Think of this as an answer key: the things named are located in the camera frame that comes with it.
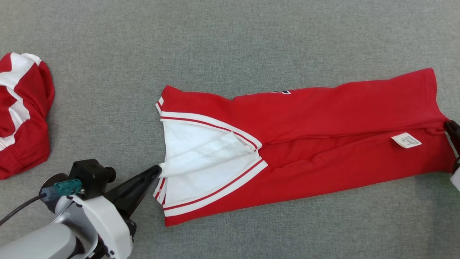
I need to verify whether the left black cable teal plug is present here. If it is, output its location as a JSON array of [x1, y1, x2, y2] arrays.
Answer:
[[0, 179, 84, 227]]

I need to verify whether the red garment broad white stripe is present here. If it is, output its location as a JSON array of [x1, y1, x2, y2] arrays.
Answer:
[[0, 53, 55, 180]]

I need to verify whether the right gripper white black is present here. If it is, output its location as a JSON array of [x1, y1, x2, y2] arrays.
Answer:
[[445, 121, 460, 192]]

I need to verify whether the red garment thin-striped white trim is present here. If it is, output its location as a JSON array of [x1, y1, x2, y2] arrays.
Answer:
[[155, 68, 457, 227]]

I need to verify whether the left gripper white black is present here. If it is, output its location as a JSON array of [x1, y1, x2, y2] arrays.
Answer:
[[39, 165, 162, 259]]

